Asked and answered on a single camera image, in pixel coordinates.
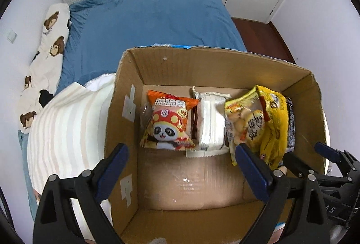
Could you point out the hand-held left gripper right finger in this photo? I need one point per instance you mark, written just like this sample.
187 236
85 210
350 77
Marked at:
250 168

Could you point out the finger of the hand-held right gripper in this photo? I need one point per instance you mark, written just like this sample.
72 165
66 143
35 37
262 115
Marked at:
327 149
294 163

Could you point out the black snack packet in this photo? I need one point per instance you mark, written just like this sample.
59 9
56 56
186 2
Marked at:
291 125

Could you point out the striped blanket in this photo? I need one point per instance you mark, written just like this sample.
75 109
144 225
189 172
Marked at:
67 134

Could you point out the clear yellow biscuit packet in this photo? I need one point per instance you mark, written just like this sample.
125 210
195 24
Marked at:
242 123

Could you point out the orange panda snack packet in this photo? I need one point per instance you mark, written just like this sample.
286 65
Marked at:
166 125

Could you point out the bear print pillow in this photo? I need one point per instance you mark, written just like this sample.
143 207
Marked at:
47 55

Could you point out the white wall switch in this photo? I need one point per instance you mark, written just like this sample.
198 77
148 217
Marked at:
11 36

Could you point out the white snack packet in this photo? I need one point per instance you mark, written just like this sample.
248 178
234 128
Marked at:
209 123

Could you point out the yellow dark-label snack packet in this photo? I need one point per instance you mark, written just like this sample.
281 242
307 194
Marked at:
274 125

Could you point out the cardboard box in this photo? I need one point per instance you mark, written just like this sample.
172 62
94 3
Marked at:
182 179

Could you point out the blue bed sheet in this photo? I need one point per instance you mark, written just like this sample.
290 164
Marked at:
152 24

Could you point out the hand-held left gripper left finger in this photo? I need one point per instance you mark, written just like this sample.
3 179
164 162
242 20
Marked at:
120 158

